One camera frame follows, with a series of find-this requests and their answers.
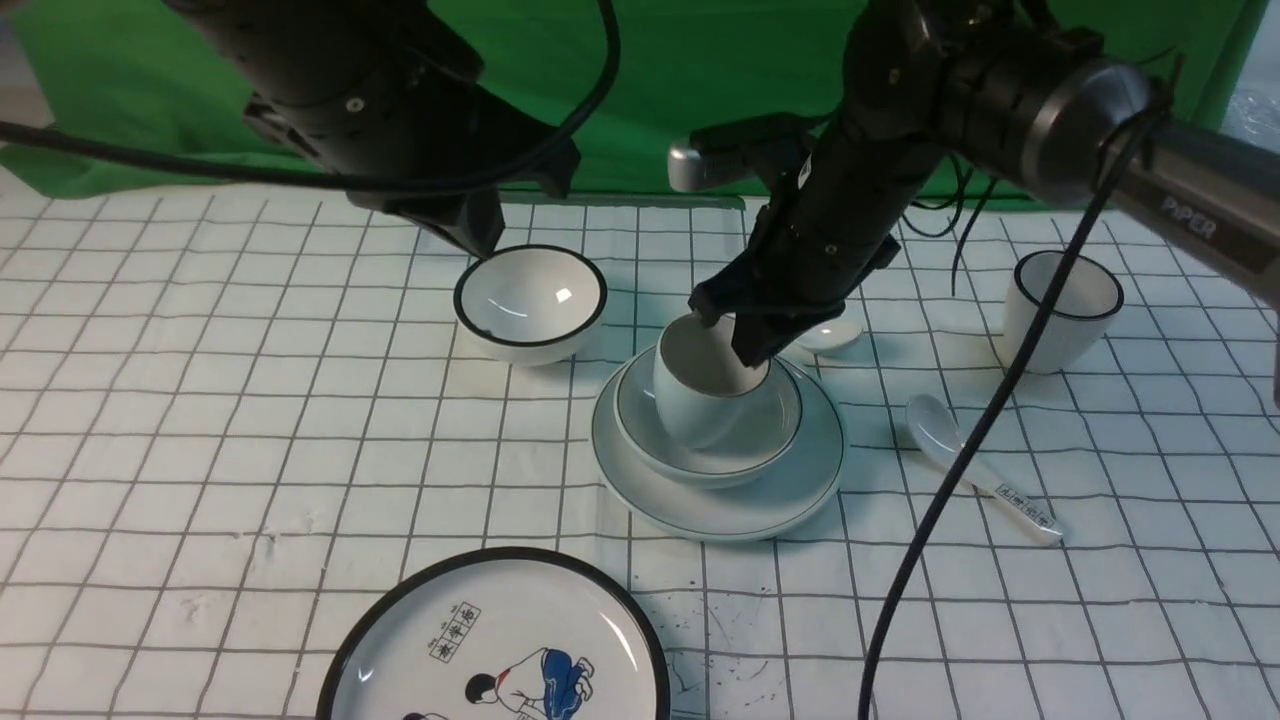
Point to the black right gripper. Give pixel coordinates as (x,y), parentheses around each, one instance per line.
(819,238)

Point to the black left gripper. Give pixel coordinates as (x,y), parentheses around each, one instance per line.
(455,152)

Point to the pale green round cup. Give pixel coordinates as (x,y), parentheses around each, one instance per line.
(701,388)

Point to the plain white ceramic spoon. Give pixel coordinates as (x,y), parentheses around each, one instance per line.
(829,337)

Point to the pale green shallow bowl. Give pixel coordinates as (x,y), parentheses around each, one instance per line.
(757,440)

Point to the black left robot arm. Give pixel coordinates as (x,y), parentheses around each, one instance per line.
(366,88)

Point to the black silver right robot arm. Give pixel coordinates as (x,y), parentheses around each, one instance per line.
(1032,104)

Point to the white black-rimmed bowl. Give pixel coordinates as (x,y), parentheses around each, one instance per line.
(531,305)

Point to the pale green flat plate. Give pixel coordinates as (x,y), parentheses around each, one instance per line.
(784,496)

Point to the white grid tablecloth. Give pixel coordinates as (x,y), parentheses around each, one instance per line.
(229,423)

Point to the green backdrop cloth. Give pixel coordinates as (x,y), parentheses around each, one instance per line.
(132,73)

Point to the white black-rimmed cup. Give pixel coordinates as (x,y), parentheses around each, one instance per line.
(1090,300)

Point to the illustrated black-rimmed plate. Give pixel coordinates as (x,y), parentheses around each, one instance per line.
(503,633)

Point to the clear plastic wrap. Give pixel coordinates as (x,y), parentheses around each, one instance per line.
(1253,116)

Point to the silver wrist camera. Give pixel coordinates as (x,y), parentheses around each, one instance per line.
(762,147)

